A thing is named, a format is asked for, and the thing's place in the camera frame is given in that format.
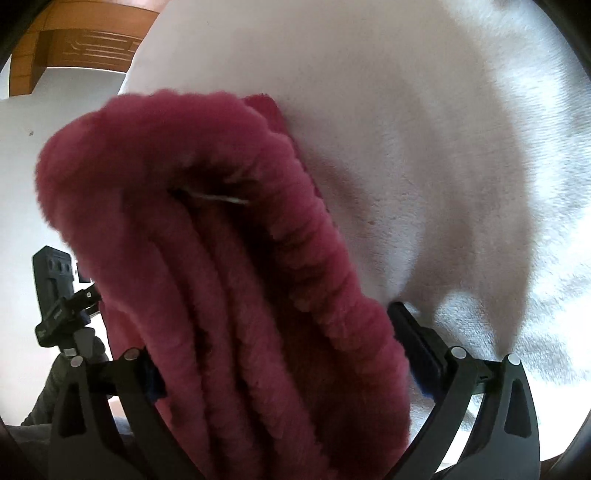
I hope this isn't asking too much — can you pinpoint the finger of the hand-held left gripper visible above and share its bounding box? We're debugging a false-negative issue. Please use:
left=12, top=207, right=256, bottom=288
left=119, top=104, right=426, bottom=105
left=55, top=285, right=102, bottom=325

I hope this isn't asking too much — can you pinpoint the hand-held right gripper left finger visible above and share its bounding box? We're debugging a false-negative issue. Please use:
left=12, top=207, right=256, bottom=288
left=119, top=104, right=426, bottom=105
left=48, top=346, right=206, bottom=480

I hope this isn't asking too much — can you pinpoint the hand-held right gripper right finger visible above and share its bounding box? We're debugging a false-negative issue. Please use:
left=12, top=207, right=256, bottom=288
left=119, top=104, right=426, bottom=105
left=388, top=301, right=541, bottom=480

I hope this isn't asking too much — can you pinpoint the red fluffy towel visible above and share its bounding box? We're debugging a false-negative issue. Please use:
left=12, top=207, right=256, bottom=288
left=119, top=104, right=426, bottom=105
left=36, top=90, right=414, bottom=480

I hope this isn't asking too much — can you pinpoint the white blanket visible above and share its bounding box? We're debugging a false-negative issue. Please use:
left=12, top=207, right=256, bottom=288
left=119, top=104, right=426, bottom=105
left=119, top=0, right=591, bottom=472

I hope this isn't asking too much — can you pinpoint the wooden headboard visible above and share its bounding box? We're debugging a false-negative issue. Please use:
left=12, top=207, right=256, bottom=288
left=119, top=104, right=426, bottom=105
left=9, top=0, right=160, bottom=97

